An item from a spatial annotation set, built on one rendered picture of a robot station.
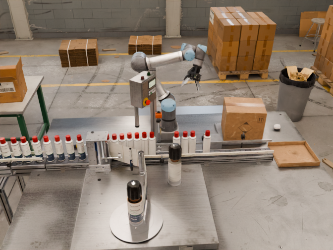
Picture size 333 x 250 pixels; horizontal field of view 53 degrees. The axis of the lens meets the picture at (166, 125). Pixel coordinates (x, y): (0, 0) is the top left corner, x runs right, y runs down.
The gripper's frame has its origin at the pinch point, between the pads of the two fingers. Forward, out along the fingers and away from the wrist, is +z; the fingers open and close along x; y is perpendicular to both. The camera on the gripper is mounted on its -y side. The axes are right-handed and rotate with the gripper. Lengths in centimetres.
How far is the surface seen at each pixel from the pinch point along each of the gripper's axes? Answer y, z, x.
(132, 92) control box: 33, 5, -54
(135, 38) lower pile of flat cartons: -428, -11, 52
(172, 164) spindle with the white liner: 65, 39, -26
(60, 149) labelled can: 17, 57, -90
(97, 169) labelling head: 34, 62, -65
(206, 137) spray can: 43.1, 24.4, 3.7
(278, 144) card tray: 39, 22, 69
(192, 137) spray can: 40.4, 26.9, -6.2
